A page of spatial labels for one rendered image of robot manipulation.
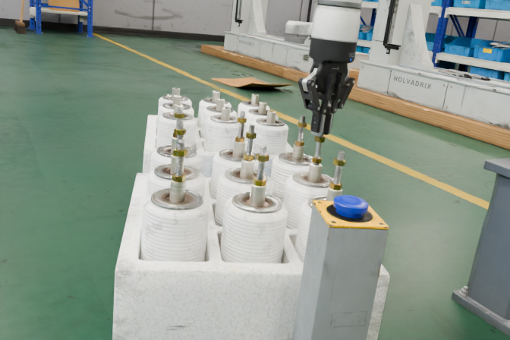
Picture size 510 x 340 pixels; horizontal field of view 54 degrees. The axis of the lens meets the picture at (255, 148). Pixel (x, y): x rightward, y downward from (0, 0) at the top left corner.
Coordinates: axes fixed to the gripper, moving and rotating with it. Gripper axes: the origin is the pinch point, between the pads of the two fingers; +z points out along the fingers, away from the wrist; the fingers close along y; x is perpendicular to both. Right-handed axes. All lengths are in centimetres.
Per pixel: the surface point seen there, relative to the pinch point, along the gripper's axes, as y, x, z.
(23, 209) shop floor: -24, 67, 35
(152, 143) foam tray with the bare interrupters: 2, 51, 17
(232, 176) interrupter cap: -12.3, 7.8, 9.9
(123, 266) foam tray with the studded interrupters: -35.6, 3.5, 17.1
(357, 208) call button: -22.1, -22.1, 2.4
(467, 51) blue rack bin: 523, 181, 6
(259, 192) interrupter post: -17.4, -3.1, 8.0
